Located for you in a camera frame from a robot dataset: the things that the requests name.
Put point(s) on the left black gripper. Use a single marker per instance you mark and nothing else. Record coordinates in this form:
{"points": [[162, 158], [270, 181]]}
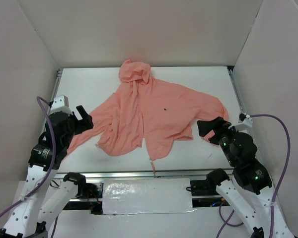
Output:
{"points": [[77, 123]]}

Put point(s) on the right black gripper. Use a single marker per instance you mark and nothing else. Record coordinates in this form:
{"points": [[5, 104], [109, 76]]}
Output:
{"points": [[219, 130]]}

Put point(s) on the salmon pink hooded jacket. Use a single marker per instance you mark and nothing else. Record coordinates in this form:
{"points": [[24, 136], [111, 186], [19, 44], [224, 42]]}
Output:
{"points": [[139, 123]]}

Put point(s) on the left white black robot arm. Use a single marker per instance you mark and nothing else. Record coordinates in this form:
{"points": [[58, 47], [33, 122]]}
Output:
{"points": [[32, 216]]}

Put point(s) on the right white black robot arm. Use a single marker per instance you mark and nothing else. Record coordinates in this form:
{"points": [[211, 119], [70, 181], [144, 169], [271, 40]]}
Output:
{"points": [[250, 192]]}

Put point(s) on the white foam board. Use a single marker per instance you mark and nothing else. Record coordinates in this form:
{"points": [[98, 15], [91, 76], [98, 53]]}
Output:
{"points": [[146, 196]]}

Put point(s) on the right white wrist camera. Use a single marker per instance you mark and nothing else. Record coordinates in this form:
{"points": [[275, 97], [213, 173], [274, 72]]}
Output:
{"points": [[245, 122]]}

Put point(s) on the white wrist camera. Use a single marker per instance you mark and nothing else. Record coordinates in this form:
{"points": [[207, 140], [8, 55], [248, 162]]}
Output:
{"points": [[60, 104], [245, 122]]}

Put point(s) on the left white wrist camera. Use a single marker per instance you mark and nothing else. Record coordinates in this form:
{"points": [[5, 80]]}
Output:
{"points": [[60, 104]]}

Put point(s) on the aluminium frame rail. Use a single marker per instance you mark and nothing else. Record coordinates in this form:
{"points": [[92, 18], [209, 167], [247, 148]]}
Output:
{"points": [[146, 174]]}

